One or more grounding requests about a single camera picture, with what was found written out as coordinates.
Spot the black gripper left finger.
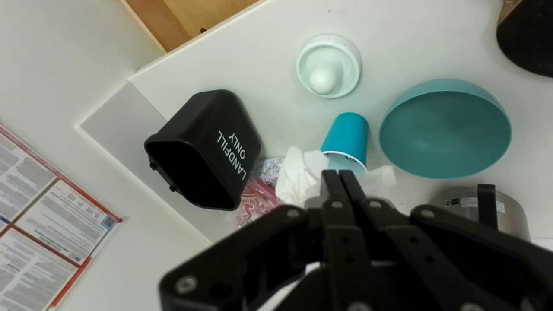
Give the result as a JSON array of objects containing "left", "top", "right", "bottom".
[{"left": 157, "top": 169, "right": 372, "bottom": 311}]

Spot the white paper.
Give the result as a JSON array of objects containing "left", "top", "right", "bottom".
[{"left": 275, "top": 145, "right": 399, "bottom": 209}]

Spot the white round lid with knob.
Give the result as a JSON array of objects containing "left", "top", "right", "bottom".
[{"left": 296, "top": 32, "right": 363, "bottom": 100}]

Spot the large colourful wall poster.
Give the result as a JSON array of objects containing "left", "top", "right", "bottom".
[{"left": 0, "top": 122, "right": 125, "bottom": 311}]

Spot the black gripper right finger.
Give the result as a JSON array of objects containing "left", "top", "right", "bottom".
[{"left": 341, "top": 171, "right": 553, "bottom": 311}]

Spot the black table tennis paddle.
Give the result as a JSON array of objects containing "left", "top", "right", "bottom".
[{"left": 496, "top": 0, "right": 553, "bottom": 77}]

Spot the pink patterned packet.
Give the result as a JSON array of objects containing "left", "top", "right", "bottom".
[{"left": 232, "top": 153, "right": 287, "bottom": 223}]

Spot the teal plastic cup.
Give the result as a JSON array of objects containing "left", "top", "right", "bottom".
[{"left": 320, "top": 110, "right": 372, "bottom": 172}]

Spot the teal bowl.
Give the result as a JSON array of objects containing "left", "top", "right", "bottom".
[{"left": 377, "top": 77, "right": 513, "bottom": 179}]

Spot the black landfill bin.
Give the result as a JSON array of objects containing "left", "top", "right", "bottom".
[{"left": 144, "top": 88, "right": 265, "bottom": 212}]

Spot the open wooden drawer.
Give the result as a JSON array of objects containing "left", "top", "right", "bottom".
[{"left": 123, "top": 0, "right": 266, "bottom": 53}]

